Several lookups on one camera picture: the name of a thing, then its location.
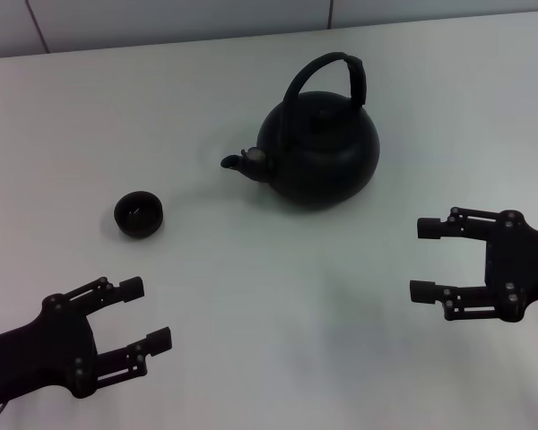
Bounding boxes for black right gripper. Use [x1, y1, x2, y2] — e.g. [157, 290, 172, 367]
[409, 206, 538, 323]

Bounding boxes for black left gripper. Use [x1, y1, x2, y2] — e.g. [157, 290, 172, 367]
[0, 276, 174, 400]

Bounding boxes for small dark teacup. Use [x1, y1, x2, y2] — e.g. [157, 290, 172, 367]
[113, 190, 166, 237]

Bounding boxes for black round teapot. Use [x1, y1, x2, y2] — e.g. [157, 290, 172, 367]
[220, 51, 381, 213]

